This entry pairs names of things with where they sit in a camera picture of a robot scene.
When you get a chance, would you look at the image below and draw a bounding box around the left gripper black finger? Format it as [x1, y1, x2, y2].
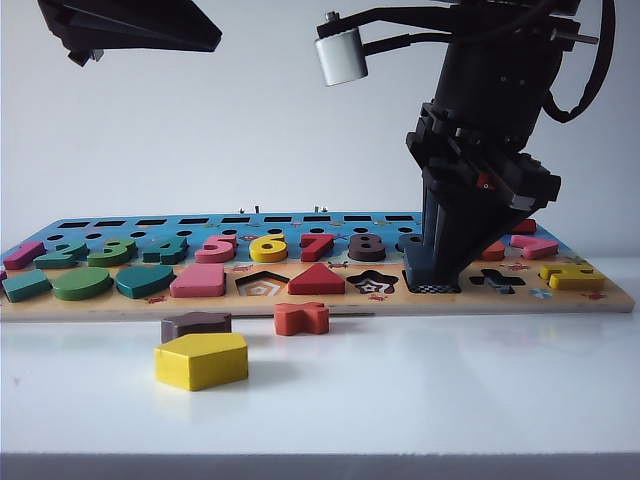
[38, 0, 224, 66]

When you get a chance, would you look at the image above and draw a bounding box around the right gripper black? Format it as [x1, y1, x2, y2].
[405, 102, 561, 277]

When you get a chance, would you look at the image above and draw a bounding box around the dark blue wooden square block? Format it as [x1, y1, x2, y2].
[402, 254, 462, 287]

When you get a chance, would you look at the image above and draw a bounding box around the dark blue wooden number nine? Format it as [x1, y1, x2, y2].
[396, 233, 424, 256]

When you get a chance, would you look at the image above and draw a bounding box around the pink wooden angle sign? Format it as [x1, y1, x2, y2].
[509, 234, 560, 261]

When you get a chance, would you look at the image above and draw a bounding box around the brown wooden number eight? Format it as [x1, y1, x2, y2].
[348, 233, 387, 263]

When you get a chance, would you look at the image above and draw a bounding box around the red wooden number seven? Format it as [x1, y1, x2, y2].
[299, 233, 336, 263]

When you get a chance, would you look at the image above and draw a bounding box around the yellow wooden math sign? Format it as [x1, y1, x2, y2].
[539, 263, 607, 292]

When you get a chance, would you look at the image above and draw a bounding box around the red wooden triangle block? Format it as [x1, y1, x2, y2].
[288, 262, 347, 296]

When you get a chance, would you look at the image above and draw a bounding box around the orange wooden cross block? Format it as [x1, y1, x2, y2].
[273, 301, 331, 337]

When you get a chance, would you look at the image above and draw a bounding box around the yellow wooden number six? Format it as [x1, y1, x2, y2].
[248, 233, 289, 264]

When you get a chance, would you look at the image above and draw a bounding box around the green wooden number three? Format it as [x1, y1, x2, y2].
[88, 237, 139, 268]

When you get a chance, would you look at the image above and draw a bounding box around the dark green wooden number four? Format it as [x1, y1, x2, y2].
[141, 236, 190, 265]

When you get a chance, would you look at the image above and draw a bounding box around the pink wooden number five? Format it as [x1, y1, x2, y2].
[194, 234, 240, 265]

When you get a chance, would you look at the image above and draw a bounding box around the teal wooden number two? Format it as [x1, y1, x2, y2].
[34, 239, 91, 270]

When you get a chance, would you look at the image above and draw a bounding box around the magenta wooden number one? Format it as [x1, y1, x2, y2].
[3, 241, 46, 271]

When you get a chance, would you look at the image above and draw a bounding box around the teal wooden heart block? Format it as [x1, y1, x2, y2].
[116, 264, 177, 300]

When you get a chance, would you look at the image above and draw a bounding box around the pink wooden trapezoid block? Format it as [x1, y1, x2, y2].
[169, 263, 227, 299]

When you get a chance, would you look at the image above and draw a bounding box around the green wooden oval block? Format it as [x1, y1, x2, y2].
[53, 267, 115, 302]

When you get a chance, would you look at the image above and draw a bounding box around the brown wooden star block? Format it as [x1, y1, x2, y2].
[160, 312, 234, 345]

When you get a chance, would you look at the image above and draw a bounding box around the wooden number shape puzzle board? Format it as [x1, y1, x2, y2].
[0, 212, 636, 324]

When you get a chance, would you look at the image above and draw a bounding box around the teal wooden rectangle block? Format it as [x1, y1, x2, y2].
[1, 270, 54, 304]

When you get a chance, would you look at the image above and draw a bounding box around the yellow wooden pentagon block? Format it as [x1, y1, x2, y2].
[153, 332, 250, 393]

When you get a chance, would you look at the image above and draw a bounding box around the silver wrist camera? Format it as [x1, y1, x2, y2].
[313, 10, 370, 88]

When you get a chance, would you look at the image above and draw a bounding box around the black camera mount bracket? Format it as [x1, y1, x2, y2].
[327, 3, 454, 54]

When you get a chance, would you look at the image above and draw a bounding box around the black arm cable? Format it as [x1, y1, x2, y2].
[544, 0, 617, 124]

